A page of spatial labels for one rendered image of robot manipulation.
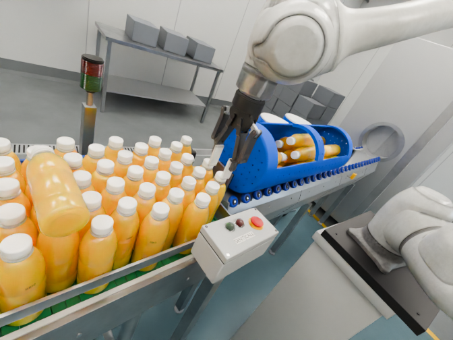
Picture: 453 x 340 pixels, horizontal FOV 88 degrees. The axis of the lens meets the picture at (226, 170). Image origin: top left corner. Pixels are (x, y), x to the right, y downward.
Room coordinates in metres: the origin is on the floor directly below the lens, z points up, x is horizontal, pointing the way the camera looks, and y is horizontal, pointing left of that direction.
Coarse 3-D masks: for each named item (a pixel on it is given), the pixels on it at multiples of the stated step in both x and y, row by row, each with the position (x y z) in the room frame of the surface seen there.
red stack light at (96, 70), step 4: (84, 60) 0.68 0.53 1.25; (84, 64) 0.68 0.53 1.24; (88, 64) 0.68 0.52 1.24; (92, 64) 0.69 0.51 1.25; (96, 64) 0.70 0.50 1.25; (100, 64) 0.71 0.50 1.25; (80, 68) 0.69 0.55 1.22; (84, 68) 0.68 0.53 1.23; (88, 68) 0.68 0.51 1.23; (92, 68) 0.69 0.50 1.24; (96, 68) 0.69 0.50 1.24; (100, 68) 0.71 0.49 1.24; (84, 72) 0.68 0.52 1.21; (88, 72) 0.68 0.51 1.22; (92, 72) 0.69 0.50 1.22; (96, 72) 0.70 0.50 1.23; (100, 72) 0.71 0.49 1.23; (96, 76) 0.70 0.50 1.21; (100, 76) 0.71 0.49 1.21
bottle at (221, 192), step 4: (212, 180) 0.64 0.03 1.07; (216, 180) 0.63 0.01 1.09; (220, 184) 0.64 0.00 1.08; (224, 184) 0.65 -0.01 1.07; (220, 188) 0.63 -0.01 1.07; (224, 188) 0.64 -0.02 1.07; (220, 192) 0.63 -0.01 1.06; (224, 192) 0.64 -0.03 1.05; (220, 196) 0.63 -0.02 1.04; (220, 200) 0.63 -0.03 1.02; (216, 208) 0.63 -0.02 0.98; (212, 216) 0.63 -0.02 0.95
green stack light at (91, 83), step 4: (80, 72) 0.69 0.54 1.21; (80, 76) 0.68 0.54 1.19; (84, 76) 0.68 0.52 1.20; (88, 76) 0.68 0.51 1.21; (92, 76) 0.69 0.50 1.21; (80, 80) 0.68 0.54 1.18; (84, 80) 0.68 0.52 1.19; (88, 80) 0.68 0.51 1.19; (92, 80) 0.69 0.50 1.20; (96, 80) 0.70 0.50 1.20; (100, 80) 0.71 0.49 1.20; (80, 84) 0.68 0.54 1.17; (84, 84) 0.68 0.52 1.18; (88, 84) 0.68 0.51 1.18; (92, 84) 0.69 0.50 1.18; (96, 84) 0.70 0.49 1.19; (100, 84) 0.72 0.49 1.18; (84, 88) 0.68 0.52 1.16; (88, 88) 0.68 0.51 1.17; (92, 88) 0.69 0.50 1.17; (96, 88) 0.70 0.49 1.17; (100, 88) 0.72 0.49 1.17
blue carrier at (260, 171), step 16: (272, 128) 1.16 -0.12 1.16; (288, 128) 1.28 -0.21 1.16; (304, 128) 1.16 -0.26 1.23; (320, 128) 1.57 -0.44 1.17; (336, 128) 1.49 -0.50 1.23; (224, 144) 0.89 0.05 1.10; (256, 144) 0.81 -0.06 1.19; (272, 144) 0.82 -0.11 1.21; (320, 144) 1.12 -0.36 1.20; (352, 144) 1.46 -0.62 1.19; (224, 160) 0.87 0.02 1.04; (256, 160) 0.79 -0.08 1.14; (272, 160) 0.79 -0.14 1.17; (320, 160) 1.10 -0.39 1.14; (336, 160) 1.28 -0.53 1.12; (240, 176) 0.81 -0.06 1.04; (256, 176) 0.77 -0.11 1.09; (272, 176) 0.80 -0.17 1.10; (288, 176) 0.90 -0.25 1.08; (304, 176) 1.06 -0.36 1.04; (240, 192) 0.79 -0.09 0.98
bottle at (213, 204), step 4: (204, 188) 0.58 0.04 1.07; (204, 192) 0.56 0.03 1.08; (208, 192) 0.56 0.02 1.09; (212, 196) 0.56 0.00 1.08; (216, 196) 0.57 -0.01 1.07; (212, 200) 0.56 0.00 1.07; (216, 200) 0.57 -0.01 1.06; (212, 204) 0.55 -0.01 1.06; (216, 204) 0.57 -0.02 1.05; (212, 208) 0.55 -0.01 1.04; (212, 212) 0.56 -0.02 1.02; (208, 220) 0.56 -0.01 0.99
